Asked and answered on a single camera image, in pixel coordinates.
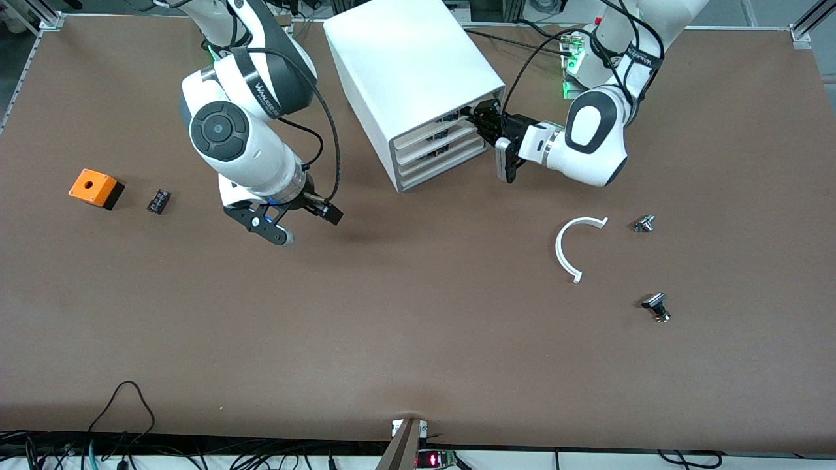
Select white curved plastic arc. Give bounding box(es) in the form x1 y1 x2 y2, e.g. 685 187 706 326
555 216 609 284

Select red LED display device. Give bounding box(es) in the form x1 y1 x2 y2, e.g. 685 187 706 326
416 449 458 469

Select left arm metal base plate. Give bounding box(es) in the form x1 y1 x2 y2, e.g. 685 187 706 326
562 29 588 100

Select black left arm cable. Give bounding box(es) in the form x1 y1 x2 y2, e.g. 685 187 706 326
502 0 666 115

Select black cable pair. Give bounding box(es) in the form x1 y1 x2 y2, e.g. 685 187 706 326
464 20 575 58

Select orange button enclosure box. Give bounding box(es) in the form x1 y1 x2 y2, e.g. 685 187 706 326
68 170 125 211

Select black looped cable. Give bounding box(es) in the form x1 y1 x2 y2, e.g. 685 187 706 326
87 381 156 451

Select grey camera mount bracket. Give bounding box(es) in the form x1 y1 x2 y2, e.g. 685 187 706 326
376 418 428 470

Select aluminium frame profile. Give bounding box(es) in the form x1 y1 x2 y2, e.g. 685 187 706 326
789 0 836 50
26 0 64 30

